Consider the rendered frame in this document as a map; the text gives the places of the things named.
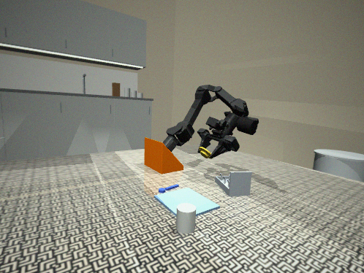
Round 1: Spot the white cylinder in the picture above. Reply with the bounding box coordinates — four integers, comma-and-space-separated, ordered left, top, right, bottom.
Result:
176, 203, 196, 234

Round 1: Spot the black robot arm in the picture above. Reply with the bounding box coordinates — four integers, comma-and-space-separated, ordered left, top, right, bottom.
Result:
163, 85, 259, 153

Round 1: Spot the yellow plate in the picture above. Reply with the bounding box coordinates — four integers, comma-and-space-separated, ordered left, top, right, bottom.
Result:
199, 147, 211, 158

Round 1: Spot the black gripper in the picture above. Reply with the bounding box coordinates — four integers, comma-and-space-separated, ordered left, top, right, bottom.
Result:
197, 122, 240, 158

